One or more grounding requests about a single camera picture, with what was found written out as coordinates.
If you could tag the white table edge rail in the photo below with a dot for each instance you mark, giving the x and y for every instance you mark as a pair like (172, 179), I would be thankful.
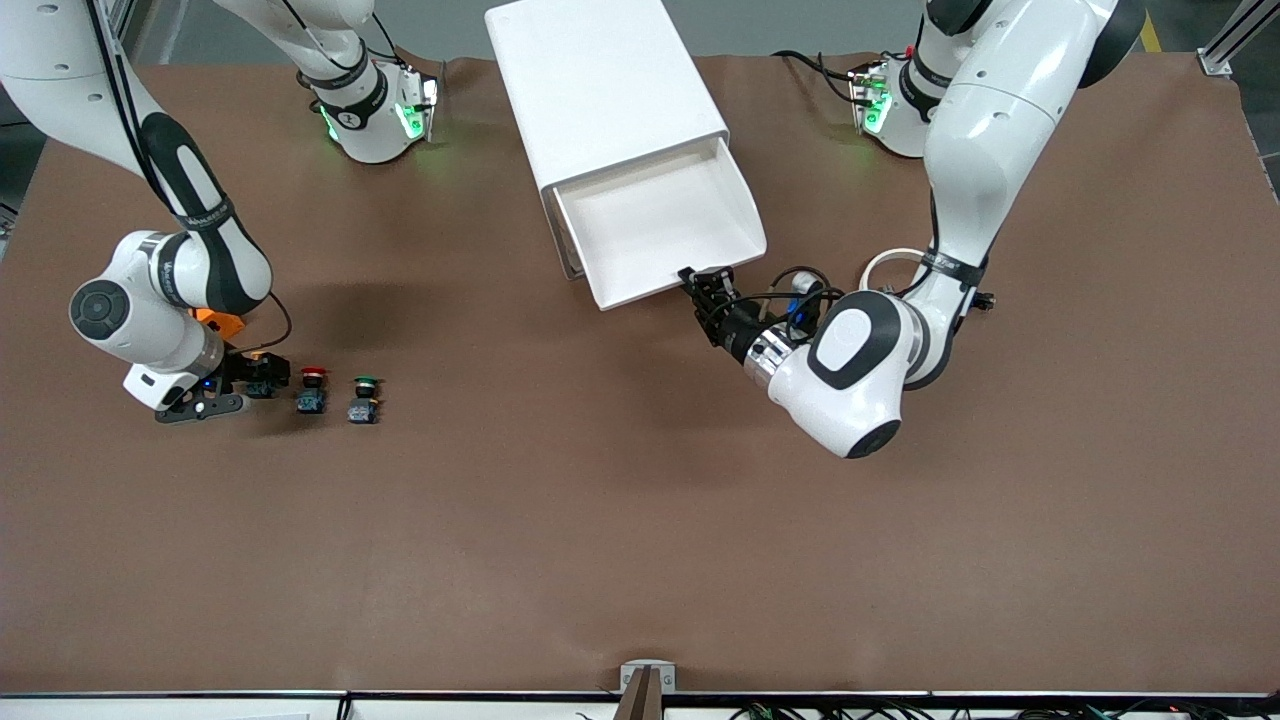
(200, 705)

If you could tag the red push button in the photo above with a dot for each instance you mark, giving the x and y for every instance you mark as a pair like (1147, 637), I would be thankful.
(312, 390)

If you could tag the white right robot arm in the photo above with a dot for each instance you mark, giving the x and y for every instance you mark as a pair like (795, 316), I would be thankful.
(180, 270)

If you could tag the aluminium frame profile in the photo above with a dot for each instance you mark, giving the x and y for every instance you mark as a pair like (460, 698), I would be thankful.
(118, 12)
(1235, 40)

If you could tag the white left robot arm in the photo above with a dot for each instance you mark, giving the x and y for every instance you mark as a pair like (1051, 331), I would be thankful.
(985, 130)

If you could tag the orange box with hole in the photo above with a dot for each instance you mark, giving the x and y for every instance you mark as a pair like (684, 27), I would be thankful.
(225, 322)

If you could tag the small black connector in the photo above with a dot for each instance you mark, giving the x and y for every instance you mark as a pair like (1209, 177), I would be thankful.
(986, 299)

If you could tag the white curved clamp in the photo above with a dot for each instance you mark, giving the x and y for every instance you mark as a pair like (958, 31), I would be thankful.
(885, 258)

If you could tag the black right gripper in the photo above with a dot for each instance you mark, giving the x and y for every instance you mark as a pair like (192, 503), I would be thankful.
(243, 367)

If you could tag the green push button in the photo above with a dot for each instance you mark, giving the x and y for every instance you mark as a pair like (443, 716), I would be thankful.
(364, 400)

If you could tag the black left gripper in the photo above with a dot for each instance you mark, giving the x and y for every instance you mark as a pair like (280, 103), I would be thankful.
(738, 325)

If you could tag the yellow push button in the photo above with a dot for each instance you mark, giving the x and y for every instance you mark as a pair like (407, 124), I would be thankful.
(262, 372)

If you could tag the grey metal bracket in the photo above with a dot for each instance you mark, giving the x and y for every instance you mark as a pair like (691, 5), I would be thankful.
(648, 674)

